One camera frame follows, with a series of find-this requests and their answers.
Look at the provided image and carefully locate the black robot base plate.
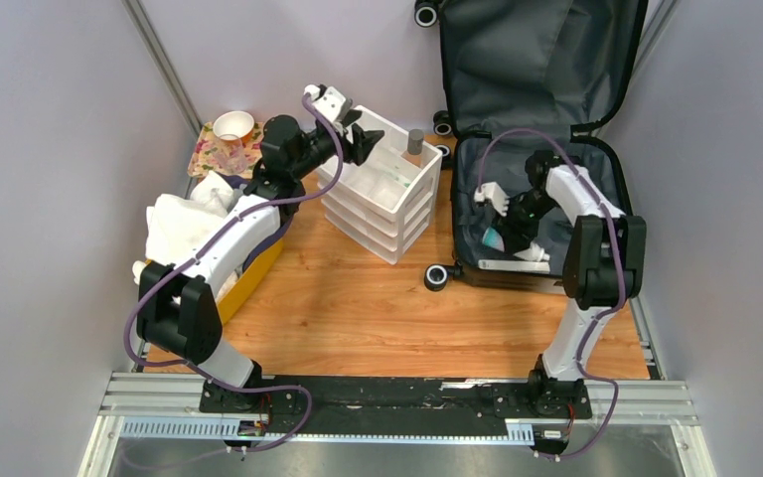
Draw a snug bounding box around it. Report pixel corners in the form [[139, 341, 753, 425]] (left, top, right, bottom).
[[199, 375, 593, 452]]

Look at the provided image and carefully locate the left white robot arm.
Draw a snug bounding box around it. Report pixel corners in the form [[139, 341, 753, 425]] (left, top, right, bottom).
[[127, 106, 385, 412]]

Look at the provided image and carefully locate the white box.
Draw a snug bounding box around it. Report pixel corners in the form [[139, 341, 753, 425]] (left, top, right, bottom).
[[478, 259, 550, 274]]

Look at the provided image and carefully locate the clear drinking glass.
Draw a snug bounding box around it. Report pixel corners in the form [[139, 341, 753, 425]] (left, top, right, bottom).
[[219, 136, 247, 175]]

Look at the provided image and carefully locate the yellow plastic basket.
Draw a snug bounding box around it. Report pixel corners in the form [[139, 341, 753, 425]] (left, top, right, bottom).
[[217, 238, 284, 325]]

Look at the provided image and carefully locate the small brown box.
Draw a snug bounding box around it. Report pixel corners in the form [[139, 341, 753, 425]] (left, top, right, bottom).
[[401, 128, 424, 167]]

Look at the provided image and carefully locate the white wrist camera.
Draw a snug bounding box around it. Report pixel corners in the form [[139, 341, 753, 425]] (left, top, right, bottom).
[[303, 84, 353, 133], [473, 182, 510, 217]]

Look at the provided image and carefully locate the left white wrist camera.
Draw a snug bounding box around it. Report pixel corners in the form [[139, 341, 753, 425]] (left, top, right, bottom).
[[303, 84, 353, 133]]

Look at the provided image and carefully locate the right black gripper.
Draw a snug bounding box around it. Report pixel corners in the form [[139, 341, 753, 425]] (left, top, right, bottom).
[[492, 189, 558, 255]]

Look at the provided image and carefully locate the white plastic drawer organizer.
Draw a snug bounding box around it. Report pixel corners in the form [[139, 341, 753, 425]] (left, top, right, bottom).
[[321, 106, 443, 264]]

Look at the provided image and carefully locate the purple cable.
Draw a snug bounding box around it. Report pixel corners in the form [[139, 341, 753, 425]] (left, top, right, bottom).
[[476, 127, 630, 461], [121, 91, 346, 455]]

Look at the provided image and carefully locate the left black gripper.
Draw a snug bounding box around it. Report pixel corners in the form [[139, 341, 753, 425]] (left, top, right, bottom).
[[289, 109, 384, 181]]

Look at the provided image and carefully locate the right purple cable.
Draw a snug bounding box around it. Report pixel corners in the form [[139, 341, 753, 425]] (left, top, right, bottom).
[[476, 127, 630, 461]]

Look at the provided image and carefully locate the white towel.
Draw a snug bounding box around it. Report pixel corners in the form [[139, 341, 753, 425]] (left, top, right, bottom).
[[132, 171, 246, 282]]

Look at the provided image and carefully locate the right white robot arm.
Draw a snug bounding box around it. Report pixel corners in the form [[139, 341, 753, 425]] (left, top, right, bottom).
[[493, 150, 647, 416]]

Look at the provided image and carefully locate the floral serving tray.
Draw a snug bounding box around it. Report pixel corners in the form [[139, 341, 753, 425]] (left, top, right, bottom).
[[187, 122, 263, 179]]

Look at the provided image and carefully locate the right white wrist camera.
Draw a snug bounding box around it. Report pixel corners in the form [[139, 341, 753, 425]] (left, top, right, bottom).
[[473, 182, 510, 217]]

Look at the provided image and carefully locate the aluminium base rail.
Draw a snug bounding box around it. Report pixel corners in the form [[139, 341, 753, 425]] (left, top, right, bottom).
[[79, 373, 715, 476]]

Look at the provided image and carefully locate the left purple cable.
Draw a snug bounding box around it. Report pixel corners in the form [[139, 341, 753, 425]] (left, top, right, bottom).
[[121, 91, 346, 455]]

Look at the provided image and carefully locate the teal white tube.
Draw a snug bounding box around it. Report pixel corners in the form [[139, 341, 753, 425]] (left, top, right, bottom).
[[481, 228, 550, 262]]

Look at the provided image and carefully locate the white black space suitcase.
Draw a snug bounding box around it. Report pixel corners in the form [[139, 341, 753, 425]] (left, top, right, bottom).
[[413, 1, 648, 292]]

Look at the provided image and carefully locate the white orange bowl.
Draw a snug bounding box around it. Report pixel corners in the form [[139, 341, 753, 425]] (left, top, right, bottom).
[[212, 110, 256, 142]]

